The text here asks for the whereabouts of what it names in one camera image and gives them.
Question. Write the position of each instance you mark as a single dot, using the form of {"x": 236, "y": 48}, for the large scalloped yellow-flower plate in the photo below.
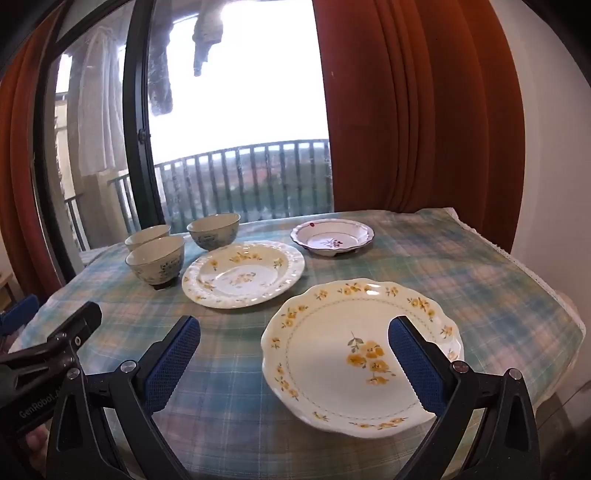
{"x": 323, "y": 350}

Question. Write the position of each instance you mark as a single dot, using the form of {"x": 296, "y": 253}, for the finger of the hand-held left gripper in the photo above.
{"x": 69, "y": 332}
{"x": 18, "y": 316}

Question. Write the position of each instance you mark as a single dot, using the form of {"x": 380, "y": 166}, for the dark hanging garment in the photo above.
{"x": 159, "y": 69}

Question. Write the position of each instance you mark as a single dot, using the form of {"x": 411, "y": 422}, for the plaid tablecloth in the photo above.
{"x": 461, "y": 286}

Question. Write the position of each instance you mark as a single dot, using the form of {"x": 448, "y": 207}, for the red-patterned white plate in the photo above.
{"x": 330, "y": 240}

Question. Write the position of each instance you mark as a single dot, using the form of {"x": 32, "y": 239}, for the balcony railing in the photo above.
{"x": 240, "y": 147}

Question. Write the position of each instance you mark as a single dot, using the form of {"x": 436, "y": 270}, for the ruffled yellow-flower deep plate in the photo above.
{"x": 240, "y": 281}

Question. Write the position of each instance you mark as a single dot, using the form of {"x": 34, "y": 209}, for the narrow orange curtain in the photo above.
{"x": 18, "y": 184}

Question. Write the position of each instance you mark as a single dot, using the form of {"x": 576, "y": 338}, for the wide orange curtain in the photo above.
{"x": 415, "y": 115}

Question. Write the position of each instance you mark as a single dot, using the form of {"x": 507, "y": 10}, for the white hanging garment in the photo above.
{"x": 97, "y": 101}

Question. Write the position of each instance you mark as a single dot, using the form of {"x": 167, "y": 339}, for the person's left hand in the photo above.
{"x": 36, "y": 445}

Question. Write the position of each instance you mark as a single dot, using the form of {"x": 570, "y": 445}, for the grey hanging garment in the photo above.
{"x": 205, "y": 32}

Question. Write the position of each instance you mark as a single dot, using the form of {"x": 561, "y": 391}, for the black window frame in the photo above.
{"x": 136, "y": 161}

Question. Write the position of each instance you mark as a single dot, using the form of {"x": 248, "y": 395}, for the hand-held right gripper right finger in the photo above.
{"x": 415, "y": 364}

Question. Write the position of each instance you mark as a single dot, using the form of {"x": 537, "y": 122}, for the beige ceramic bowl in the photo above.
{"x": 214, "y": 237}
{"x": 145, "y": 235}
{"x": 157, "y": 272}

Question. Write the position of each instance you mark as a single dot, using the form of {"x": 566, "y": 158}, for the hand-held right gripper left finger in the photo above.
{"x": 173, "y": 364}

